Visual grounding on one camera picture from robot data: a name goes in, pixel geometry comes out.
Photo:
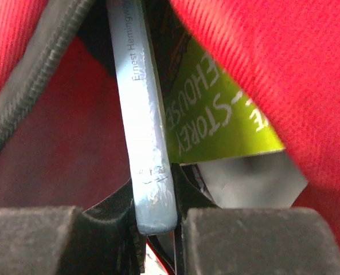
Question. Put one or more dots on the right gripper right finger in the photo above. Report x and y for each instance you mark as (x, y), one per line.
(256, 241)

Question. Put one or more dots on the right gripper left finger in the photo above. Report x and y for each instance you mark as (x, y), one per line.
(62, 240)

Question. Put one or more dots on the light blue book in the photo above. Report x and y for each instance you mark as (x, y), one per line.
(142, 113)

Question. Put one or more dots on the green Treehouse book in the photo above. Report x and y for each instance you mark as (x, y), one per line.
(209, 117)

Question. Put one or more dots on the red backpack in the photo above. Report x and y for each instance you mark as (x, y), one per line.
(62, 140)

